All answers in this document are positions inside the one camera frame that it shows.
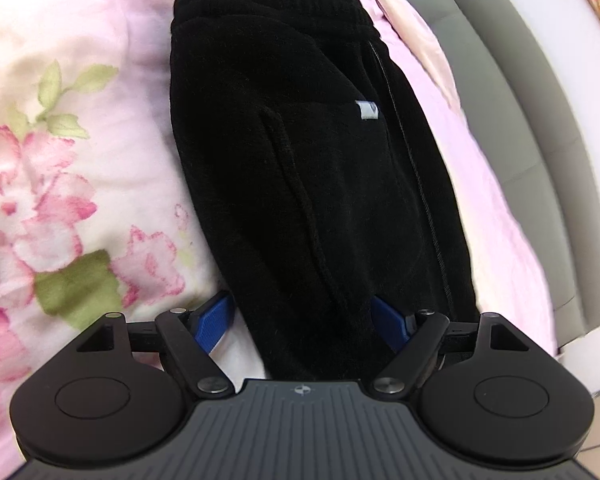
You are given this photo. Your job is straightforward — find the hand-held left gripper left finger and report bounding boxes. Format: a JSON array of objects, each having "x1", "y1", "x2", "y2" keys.
[{"x1": 75, "y1": 290, "x2": 237, "y2": 397}]

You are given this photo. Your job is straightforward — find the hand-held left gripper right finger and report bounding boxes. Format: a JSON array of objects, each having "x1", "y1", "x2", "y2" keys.
[{"x1": 370, "y1": 294, "x2": 529, "y2": 397}]

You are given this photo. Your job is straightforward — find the black pants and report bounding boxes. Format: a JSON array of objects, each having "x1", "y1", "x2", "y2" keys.
[{"x1": 169, "y1": 0, "x2": 477, "y2": 381}]

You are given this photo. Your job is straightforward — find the pink floral bed sheet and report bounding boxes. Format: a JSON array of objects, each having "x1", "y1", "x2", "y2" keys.
[{"x1": 0, "y1": 0, "x2": 561, "y2": 461}]

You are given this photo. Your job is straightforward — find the grey padded bed frame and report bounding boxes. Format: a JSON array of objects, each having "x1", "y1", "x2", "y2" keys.
[{"x1": 379, "y1": 0, "x2": 600, "y2": 356}]

